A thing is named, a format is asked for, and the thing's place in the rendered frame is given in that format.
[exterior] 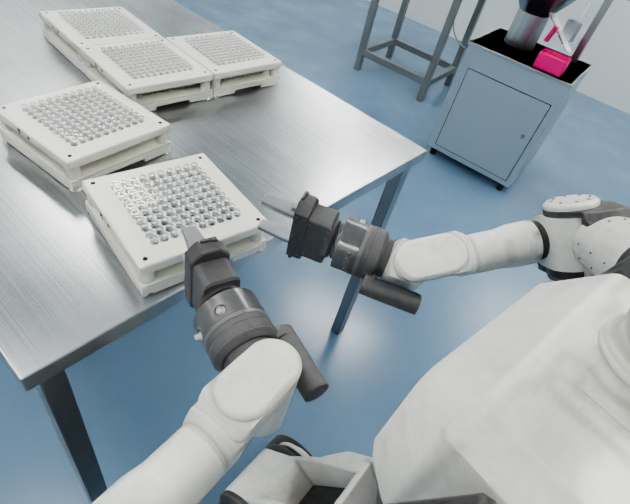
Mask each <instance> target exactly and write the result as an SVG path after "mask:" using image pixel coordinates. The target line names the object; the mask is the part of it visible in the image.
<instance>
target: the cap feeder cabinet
mask: <svg viewBox="0 0 630 504"><path fill-rule="evenodd" d="M507 32H508V30H505V29H503V28H498V29H496V30H493V31H491V32H489V33H486V34H484V35H482V36H480V37H477V38H475V39H473V40H470V41H469V42H468V43H469V45H468V48H467V50H466V52H465V55H464V57H463V59H462V62H461V64H460V67H459V69H458V71H457V74H456V76H455V78H454V81H453V83H452V85H451V88H450V90H449V92H448V95H447V97H446V100H445V102H444V104H443V107H442V109H441V111H440V114H439V116H438V118H437V121H436V123H435V125H434V128H433V130H432V133H431V135H430V137H429V140H428V142H427V145H429V146H431V149H430V151H429V153H430V154H433V155H435V153H436V151H437V150H438V151H440V152H442V153H444V154H446V155H447V156H449V157H451V158H453V159H455V160H457V161H459V162H461V163H462V164H464V165H466V166H468V167H470V168H472V169H474V170H476V171H477V172H479V173H481V174H483V175H485V176H487V177H489V178H491V179H492V180H494V181H496V182H498V183H499V184H498V186H497V187H496V189H497V190H499V191H502V190H503V189H504V187H505V186H506V187H507V188H509V187H510V186H511V184H512V183H513V182H514V181H515V180H516V178H517V177H518V176H519V175H520V174H521V172H522V171H523V170H524V169H525V168H526V167H527V165H528V164H529V163H530V162H531V161H532V159H533V158H534V156H535V155H536V153H537V151H538V150H539V148H540V147H541V145H542V143H543V142H544V140H545V139H546V137H547V136H548V134H549V132H550V131H551V129H552V128H553V126H554V124H555V123H556V121H557V120H558V118H559V116H560V115H561V113H562V112H563V110H564V108H565V107H566V105H567V104H568V102H569V100H570V99H571V97H572V96H573V94H574V93H575V91H576V89H577V88H578V86H579V85H580V83H581V81H582V80H583V78H584V77H585V75H586V73H587V72H588V70H589V69H590V68H591V67H592V65H591V64H588V63H586V62H583V61H581V60H578V61H577V62H576V63H575V64H574V63H572V62H570V64H569V65H568V67H567V69H566V70H565V72H564V73H563V74H562V75H561V76H560V77H556V76H554V75H551V74H549V73H547V72H544V71H542V70H540V69H537V68H535V67H533V63H534V61H535V59H536V58H537V56H538V54H539V52H540V51H541V50H543V49H544V48H548V49H550V50H553V51H555V52H558V53H560V54H562V55H565V56H567V57H570V58H571V56H569V55H566V54H564V53H561V52H559V51H556V50H554V49H552V48H549V47H547V46H544V45H542V44H539V43H537V44H536V45H535V47H534V49H533V51H523V50H519V49H516V48H514V47H511V46H510V45H508V44H506V43H505V42H504V38H505V36H506V34H507Z"/></svg>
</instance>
